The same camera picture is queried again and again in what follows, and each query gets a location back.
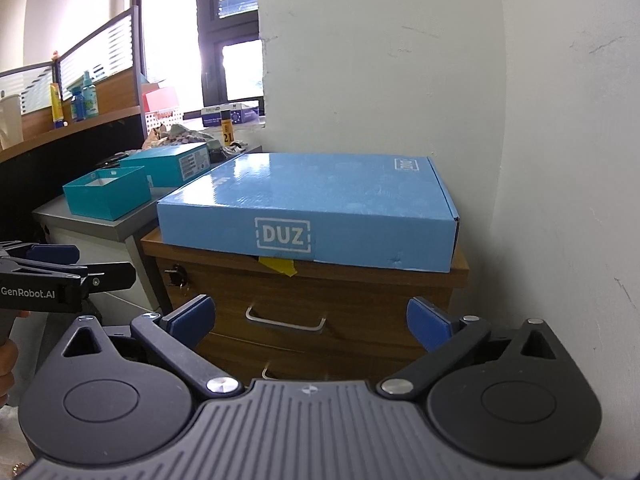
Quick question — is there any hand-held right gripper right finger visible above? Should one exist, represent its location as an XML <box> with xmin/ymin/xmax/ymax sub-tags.
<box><xmin>377</xmin><ymin>296</ymin><xmax>561</xmax><ymax>402</ymax></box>

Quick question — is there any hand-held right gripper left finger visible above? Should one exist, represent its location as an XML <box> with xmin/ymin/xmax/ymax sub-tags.
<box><xmin>60</xmin><ymin>295</ymin><xmax>243</xmax><ymax>399</ymax></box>

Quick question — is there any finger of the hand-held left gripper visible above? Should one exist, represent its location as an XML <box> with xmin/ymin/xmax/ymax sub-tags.
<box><xmin>0</xmin><ymin>241</ymin><xmax>81</xmax><ymax>266</ymax></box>
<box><xmin>0</xmin><ymin>259</ymin><xmax>137</xmax><ymax>295</ymax></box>

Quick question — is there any large blue cardboard box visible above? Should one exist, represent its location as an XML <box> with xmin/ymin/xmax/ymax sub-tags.
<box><xmin>156</xmin><ymin>152</ymin><xmax>460</xmax><ymax>274</ymax></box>

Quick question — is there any grey desktop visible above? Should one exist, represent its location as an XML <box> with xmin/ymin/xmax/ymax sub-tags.
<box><xmin>32</xmin><ymin>144</ymin><xmax>264</xmax><ymax>242</ymax></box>

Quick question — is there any person's left hand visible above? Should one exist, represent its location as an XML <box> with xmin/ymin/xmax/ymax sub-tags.
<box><xmin>0</xmin><ymin>342</ymin><xmax>21</xmax><ymax>407</ymax></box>

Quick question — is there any cabinet key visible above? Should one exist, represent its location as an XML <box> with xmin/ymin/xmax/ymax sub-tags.
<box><xmin>164</xmin><ymin>264</ymin><xmax>192</xmax><ymax>292</ymax></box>

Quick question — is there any teal open box base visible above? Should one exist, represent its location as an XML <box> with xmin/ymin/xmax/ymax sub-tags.
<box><xmin>62</xmin><ymin>165</ymin><xmax>153</xmax><ymax>221</ymax></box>

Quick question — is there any wooden drawer cabinet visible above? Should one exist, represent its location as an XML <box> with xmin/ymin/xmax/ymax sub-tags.
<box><xmin>141</xmin><ymin>229</ymin><xmax>471</xmax><ymax>391</ymax></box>

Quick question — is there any yellow tape piece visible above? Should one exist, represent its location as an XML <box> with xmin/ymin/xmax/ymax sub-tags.
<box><xmin>257</xmin><ymin>255</ymin><xmax>299</xmax><ymax>279</ymax></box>

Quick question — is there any closed teal box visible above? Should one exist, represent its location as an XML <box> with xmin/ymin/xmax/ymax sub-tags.
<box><xmin>119</xmin><ymin>141</ymin><xmax>211</xmax><ymax>189</ymax></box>

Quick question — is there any curved wooden counter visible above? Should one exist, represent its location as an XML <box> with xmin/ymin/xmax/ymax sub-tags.
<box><xmin>0</xmin><ymin>105</ymin><xmax>144</xmax><ymax>164</ymax></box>

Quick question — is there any yellow tube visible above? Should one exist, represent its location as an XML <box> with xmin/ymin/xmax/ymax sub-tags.
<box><xmin>48</xmin><ymin>82</ymin><xmax>66</xmax><ymax>129</ymax></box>

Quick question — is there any light blue bottle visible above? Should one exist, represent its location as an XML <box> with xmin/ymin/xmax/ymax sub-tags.
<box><xmin>80</xmin><ymin>70</ymin><xmax>100</xmax><ymax>120</ymax></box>

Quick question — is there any patterned knit cloth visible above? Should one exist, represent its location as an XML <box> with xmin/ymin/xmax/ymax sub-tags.
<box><xmin>167</xmin><ymin>124</ymin><xmax>222</xmax><ymax>147</ymax></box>

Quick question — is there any pink box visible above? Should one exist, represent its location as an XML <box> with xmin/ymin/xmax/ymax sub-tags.
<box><xmin>141</xmin><ymin>85</ymin><xmax>180</xmax><ymax>114</ymax></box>

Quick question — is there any blue and white glove box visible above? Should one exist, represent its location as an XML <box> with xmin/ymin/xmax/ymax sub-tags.
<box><xmin>201</xmin><ymin>102</ymin><xmax>261</xmax><ymax>127</ymax></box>

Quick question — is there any office glass partition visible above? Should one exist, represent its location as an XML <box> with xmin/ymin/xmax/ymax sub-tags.
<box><xmin>0</xmin><ymin>5</ymin><xmax>147</xmax><ymax>116</ymax></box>

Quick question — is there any grey pedestal cabinet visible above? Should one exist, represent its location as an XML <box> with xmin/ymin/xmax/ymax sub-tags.
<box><xmin>46</xmin><ymin>224</ymin><xmax>172</xmax><ymax>312</ymax></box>

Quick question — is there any dark window frame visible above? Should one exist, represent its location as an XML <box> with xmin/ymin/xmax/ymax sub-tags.
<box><xmin>195</xmin><ymin>0</ymin><xmax>266</xmax><ymax>109</ymax></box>

